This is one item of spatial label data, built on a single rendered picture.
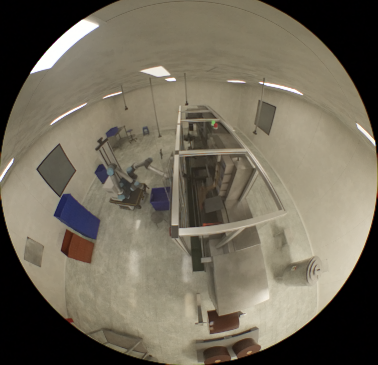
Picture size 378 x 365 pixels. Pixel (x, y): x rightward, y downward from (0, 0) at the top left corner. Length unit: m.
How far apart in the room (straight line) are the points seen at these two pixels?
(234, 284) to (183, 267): 1.33
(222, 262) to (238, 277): 0.25
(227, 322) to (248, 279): 0.67
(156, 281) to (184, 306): 0.75
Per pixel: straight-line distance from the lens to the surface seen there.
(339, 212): 3.41
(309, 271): 2.44
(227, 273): 1.28
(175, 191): 0.76
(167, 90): 6.28
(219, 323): 1.69
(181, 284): 2.45
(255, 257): 1.39
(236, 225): 0.68
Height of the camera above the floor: 2.39
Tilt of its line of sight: 46 degrees down
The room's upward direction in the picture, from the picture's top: 4 degrees counter-clockwise
